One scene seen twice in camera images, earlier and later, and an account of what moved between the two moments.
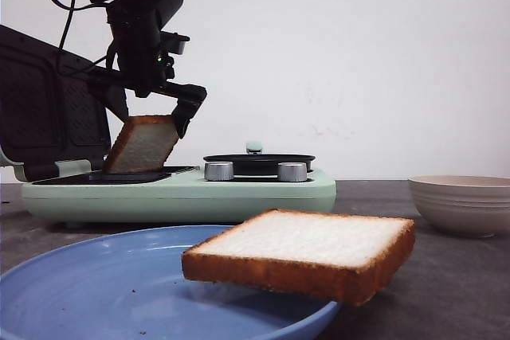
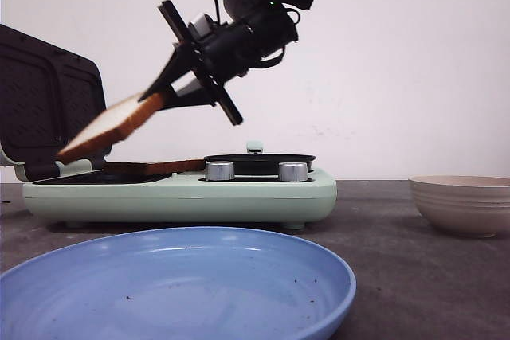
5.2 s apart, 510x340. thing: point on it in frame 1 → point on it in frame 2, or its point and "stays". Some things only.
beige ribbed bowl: [471, 205] stays
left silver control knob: [218, 171] stays
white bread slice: [339, 259] → [112, 125]
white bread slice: [144, 142] → [185, 166]
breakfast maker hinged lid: [53, 106] stays
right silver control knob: [292, 172] stays
